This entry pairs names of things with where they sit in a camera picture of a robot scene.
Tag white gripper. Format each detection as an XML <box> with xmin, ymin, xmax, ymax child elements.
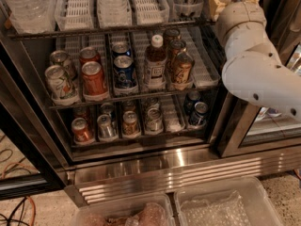
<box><xmin>209</xmin><ymin>0</ymin><xmax>266</xmax><ymax>46</ymax></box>

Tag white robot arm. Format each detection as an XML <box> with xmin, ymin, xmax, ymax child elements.
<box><xmin>209</xmin><ymin>0</ymin><xmax>301</xmax><ymax>121</ymax></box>

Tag white empty shelf tray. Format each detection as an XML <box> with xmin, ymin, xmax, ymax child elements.
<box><xmin>180</xmin><ymin>27</ymin><xmax>220</xmax><ymax>89</ymax></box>

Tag brown tea bottle white cap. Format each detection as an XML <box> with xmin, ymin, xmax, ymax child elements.
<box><xmin>144</xmin><ymin>35</ymin><xmax>166</xmax><ymax>88</ymax></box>

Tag stainless steel display fridge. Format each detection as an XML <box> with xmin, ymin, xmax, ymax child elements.
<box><xmin>0</xmin><ymin>0</ymin><xmax>301</xmax><ymax>206</ymax></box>

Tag white top shelf tray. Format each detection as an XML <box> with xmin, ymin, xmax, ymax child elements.
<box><xmin>55</xmin><ymin>0</ymin><xmax>94</xmax><ymax>31</ymax></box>

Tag gold bottom shelf can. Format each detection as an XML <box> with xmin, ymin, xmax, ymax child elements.
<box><xmin>122</xmin><ymin>111</ymin><xmax>139</xmax><ymax>136</ymax></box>

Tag silver bottom shelf can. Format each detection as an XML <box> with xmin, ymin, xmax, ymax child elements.
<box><xmin>97</xmin><ymin>114</ymin><xmax>116</xmax><ymax>138</ymax></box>

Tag clear water bottle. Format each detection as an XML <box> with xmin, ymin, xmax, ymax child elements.
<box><xmin>5</xmin><ymin>0</ymin><xmax>57</xmax><ymax>34</ymax></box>

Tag orange bottom shelf can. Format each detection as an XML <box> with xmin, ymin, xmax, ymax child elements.
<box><xmin>71</xmin><ymin>118</ymin><xmax>93</xmax><ymax>142</ymax></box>

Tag gold rear coffee can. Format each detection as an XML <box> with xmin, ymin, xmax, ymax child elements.
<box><xmin>163</xmin><ymin>28</ymin><xmax>181</xmax><ymax>47</ymax></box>

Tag gold coffee can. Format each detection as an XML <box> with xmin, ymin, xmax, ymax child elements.
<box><xmin>163</xmin><ymin>28</ymin><xmax>181</xmax><ymax>47</ymax></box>
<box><xmin>171</xmin><ymin>52</ymin><xmax>195</xmax><ymax>84</ymax></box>
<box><xmin>166</xmin><ymin>40</ymin><xmax>186</xmax><ymax>73</ymax></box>

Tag gold middle coffee can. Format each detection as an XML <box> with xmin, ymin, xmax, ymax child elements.
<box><xmin>166</xmin><ymin>40</ymin><xmax>186</xmax><ymax>73</ymax></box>

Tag gold front coffee can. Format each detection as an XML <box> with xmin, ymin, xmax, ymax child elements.
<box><xmin>171</xmin><ymin>52</ymin><xmax>195</xmax><ymax>84</ymax></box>

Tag blue bottom rear can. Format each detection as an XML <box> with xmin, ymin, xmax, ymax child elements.
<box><xmin>183</xmin><ymin>90</ymin><xmax>201</xmax><ymax>115</ymax></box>

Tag blue bottom front can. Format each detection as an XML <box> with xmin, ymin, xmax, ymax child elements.
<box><xmin>189</xmin><ymin>102</ymin><xmax>208</xmax><ymax>126</ymax></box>

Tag blue rear soda can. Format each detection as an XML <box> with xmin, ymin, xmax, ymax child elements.
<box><xmin>112</xmin><ymin>41</ymin><xmax>131</xmax><ymax>57</ymax></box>

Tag blue soda can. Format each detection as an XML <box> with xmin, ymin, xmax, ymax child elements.
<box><xmin>113</xmin><ymin>56</ymin><xmax>136</xmax><ymax>89</ymax></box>
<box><xmin>112</xmin><ymin>41</ymin><xmax>131</xmax><ymax>57</ymax></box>

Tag blue front soda can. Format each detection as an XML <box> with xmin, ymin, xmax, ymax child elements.
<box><xmin>113</xmin><ymin>56</ymin><xmax>136</xmax><ymax>89</ymax></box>

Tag white green bottom can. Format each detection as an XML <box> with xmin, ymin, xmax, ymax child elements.
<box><xmin>146</xmin><ymin>107</ymin><xmax>163</xmax><ymax>132</ymax></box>

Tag orange rear soda can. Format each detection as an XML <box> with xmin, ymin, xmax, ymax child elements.
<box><xmin>79</xmin><ymin>46</ymin><xmax>101</xmax><ymax>65</ymax></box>

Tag orange soda can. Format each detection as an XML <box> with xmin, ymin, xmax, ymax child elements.
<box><xmin>82</xmin><ymin>61</ymin><xmax>108</xmax><ymax>95</ymax></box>
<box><xmin>79</xmin><ymin>46</ymin><xmax>101</xmax><ymax>65</ymax></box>

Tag orange front soda can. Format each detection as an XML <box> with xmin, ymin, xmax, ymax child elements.
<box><xmin>82</xmin><ymin>61</ymin><xmax>108</xmax><ymax>95</ymax></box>

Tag silver rear soda can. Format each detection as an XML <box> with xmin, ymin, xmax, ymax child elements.
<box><xmin>50</xmin><ymin>50</ymin><xmax>77</xmax><ymax>80</ymax></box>

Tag white green soda can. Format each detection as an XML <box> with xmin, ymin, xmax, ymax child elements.
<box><xmin>45</xmin><ymin>65</ymin><xmax>76</xmax><ymax>100</ymax></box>

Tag right clear plastic bin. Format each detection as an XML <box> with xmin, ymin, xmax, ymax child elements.
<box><xmin>174</xmin><ymin>177</ymin><xmax>284</xmax><ymax>226</ymax></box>

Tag clear plastic bin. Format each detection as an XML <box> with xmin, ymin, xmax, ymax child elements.
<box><xmin>174</xmin><ymin>177</ymin><xmax>284</xmax><ymax>226</ymax></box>
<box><xmin>70</xmin><ymin>193</ymin><xmax>176</xmax><ymax>226</ymax></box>

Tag left clear plastic bin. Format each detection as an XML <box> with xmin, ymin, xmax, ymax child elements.
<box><xmin>70</xmin><ymin>193</ymin><xmax>176</xmax><ymax>226</ymax></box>

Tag orange floor cable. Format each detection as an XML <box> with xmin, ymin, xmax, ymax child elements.
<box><xmin>0</xmin><ymin>162</ymin><xmax>37</xmax><ymax>226</ymax></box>

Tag black floor cable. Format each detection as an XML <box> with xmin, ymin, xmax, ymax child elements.
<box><xmin>0</xmin><ymin>135</ymin><xmax>27</xmax><ymax>226</ymax></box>

